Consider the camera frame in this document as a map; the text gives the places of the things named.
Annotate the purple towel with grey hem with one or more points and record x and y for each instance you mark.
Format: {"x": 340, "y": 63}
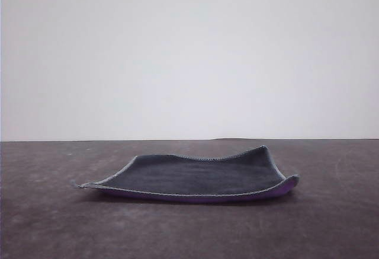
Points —
{"x": 195, "y": 179}

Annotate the grey table cloth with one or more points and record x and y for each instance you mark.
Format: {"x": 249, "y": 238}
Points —
{"x": 189, "y": 229}

